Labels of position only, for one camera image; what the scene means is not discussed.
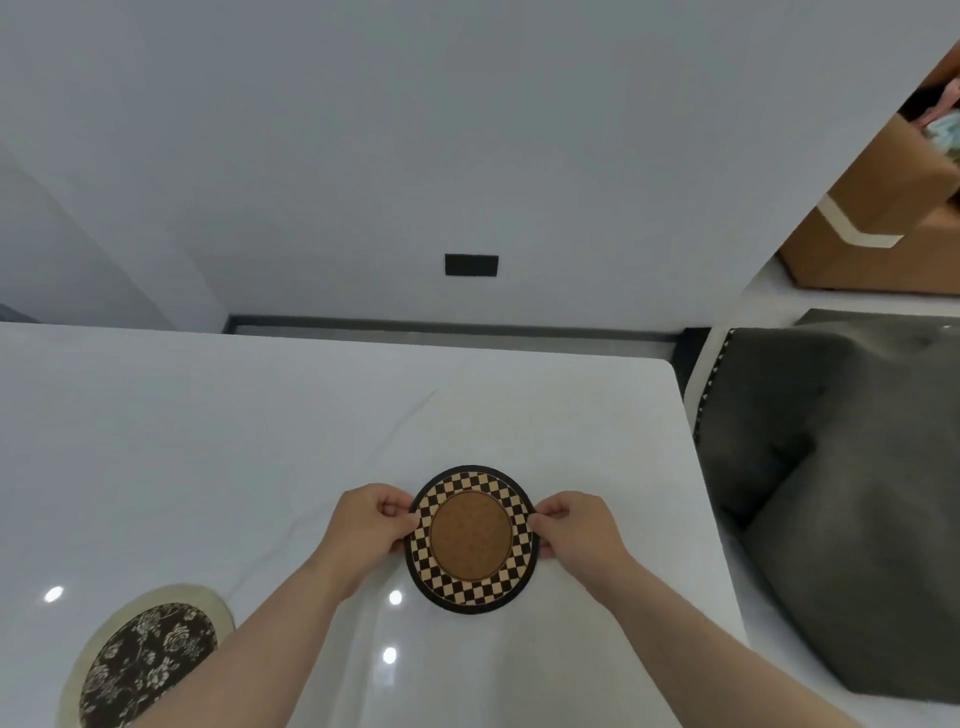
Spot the person's left hand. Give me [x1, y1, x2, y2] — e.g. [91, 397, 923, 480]
[318, 483, 422, 598]

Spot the person's left forearm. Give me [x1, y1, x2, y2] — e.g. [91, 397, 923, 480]
[129, 558, 354, 728]

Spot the brown cardboard box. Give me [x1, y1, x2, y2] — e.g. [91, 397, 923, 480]
[776, 43, 960, 296]

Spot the round floral placemat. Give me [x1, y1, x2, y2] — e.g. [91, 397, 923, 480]
[57, 584, 236, 728]

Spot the white studded sofa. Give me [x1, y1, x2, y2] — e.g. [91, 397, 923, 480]
[681, 327, 960, 728]

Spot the pale clothes bundle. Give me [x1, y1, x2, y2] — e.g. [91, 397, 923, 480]
[900, 73, 960, 168]

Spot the checkered round cork coaster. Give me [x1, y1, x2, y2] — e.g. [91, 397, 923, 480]
[403, 465, 542, 615]

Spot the dark grey cushion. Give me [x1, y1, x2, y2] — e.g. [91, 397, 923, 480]
[742, 352, 960, 707]
[693, 309, 960, 531]

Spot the person's right hand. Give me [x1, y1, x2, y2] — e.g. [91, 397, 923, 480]
[528, 491, 639, 595]

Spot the person's right forearm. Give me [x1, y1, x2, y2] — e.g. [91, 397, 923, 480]
[596, 558, 867, 728]

